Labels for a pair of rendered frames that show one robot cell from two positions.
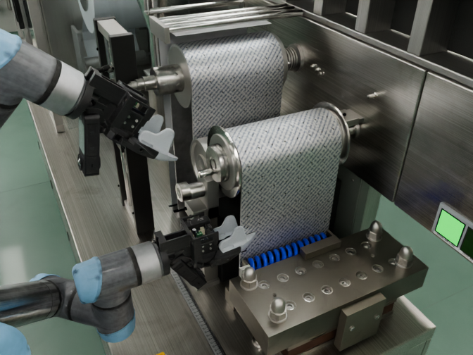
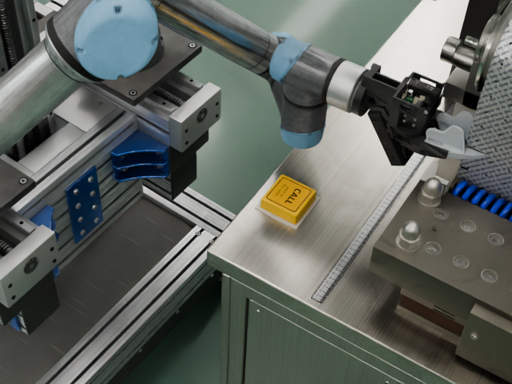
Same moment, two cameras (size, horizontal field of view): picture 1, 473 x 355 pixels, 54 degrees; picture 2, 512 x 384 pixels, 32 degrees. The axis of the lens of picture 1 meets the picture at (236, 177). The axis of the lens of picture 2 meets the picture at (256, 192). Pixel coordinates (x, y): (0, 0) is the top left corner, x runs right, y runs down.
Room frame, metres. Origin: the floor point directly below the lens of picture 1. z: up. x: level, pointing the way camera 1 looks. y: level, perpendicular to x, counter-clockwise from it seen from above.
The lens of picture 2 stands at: (-0.04, -0.66, 2.06)
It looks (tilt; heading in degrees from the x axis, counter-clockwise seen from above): 49 degrees down; 58
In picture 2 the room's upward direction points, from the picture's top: 3 degrees clockwise
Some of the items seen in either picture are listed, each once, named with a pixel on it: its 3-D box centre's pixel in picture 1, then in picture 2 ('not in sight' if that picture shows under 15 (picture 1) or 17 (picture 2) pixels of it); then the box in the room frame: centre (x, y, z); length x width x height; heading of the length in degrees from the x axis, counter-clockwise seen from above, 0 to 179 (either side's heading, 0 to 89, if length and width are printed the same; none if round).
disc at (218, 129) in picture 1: (223, 161); (499, 43); (0.79, 0.03, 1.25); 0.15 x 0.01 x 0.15; 28
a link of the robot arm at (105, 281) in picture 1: (106, 276); (307, 70); (0.61, 0.24, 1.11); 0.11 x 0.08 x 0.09; 118
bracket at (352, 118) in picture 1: (345, 117); not in sight; (0.93, -0.24, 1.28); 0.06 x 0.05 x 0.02; 118
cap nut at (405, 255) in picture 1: (405, 255); not in sight; (0.74, -0.37, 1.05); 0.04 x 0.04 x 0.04
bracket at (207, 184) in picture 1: (201, 232); (456, 118); (0.80, 0.08, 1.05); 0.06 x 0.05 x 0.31; 118
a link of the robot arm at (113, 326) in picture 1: (106, 309); (301, 107); (0.61, 0.25, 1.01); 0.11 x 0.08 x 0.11; 74
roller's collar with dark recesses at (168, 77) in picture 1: (167, 79); not in sight; (1.00, 0.16, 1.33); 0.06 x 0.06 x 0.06; 28
